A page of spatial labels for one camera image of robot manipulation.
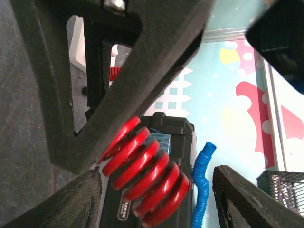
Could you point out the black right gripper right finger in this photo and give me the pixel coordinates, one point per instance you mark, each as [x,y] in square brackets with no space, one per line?
[241,204]

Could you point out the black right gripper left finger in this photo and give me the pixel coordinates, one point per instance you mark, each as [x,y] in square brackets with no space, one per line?
[74,206]

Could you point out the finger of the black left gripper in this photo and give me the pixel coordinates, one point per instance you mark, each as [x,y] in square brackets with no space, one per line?
[152,40]
[278,36]

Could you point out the white peg fixture base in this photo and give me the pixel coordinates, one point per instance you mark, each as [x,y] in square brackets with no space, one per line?
[77,57]

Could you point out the black toolbox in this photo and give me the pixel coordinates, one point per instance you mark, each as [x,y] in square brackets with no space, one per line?
[177,137]

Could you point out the black wire mesh basket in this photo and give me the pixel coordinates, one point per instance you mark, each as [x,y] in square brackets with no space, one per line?
[287,188]

